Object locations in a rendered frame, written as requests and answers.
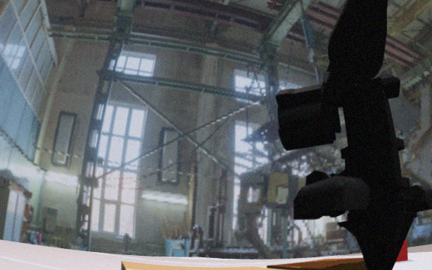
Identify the red square block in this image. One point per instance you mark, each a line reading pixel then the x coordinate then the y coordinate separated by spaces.
pixel 402 256

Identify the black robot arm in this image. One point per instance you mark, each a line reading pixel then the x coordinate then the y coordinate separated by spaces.
pixel 309 116

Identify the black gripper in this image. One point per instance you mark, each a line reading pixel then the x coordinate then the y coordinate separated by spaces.
pixel 381 203

